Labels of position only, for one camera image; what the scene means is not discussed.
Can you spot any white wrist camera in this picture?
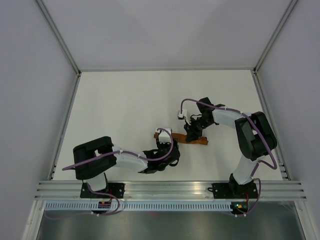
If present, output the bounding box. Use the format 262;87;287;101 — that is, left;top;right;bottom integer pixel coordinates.
177;108;190;121
154;127;172;144

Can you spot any brown satin napkin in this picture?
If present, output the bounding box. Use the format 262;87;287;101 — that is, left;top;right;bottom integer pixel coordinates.
153;132;209;147

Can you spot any purple cable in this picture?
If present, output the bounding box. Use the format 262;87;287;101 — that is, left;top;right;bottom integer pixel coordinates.
44;127;176;221
179;98;279;218

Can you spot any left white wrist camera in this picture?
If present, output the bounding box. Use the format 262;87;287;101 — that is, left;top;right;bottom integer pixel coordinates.
154;127;172;144

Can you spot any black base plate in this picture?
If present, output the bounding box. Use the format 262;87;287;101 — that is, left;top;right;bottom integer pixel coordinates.
207;182;258;200
80;182;125;199

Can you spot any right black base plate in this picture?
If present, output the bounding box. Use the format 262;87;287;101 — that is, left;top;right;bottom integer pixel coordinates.
207;182;258;200

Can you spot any right aluminium frame post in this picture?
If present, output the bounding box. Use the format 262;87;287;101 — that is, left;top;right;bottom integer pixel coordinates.
252;0;299;75

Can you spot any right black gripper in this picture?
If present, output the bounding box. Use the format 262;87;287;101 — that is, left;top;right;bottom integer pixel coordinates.
183;116;213;143

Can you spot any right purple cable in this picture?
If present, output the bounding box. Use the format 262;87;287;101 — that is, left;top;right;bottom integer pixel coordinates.
179;98;279;218

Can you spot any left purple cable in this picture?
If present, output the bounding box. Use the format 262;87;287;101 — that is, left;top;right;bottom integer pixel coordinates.
44;127;176;221

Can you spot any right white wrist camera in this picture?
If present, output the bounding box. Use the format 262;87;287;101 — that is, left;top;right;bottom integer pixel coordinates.
177;108;190;121

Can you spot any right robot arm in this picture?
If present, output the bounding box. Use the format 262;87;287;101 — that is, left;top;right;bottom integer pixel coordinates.
177;97;278;198

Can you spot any left aluminium frame post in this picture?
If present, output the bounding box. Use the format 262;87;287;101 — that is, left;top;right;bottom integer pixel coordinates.
34;0;81;76

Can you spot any white slotted cable duct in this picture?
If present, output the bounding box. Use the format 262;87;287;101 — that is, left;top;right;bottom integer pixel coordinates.
45;201;232;212

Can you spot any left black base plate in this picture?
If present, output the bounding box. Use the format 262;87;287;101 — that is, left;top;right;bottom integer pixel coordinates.
80;182;125;199

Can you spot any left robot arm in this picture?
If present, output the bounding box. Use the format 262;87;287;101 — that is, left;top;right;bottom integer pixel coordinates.
63;136;181;198

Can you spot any aluminium frame post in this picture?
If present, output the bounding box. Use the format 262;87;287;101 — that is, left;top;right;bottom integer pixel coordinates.
34;0;81;76
252;0;299;75

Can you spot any aluminium mounting rail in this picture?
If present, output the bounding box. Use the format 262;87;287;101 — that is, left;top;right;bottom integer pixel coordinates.
33;180;307;202

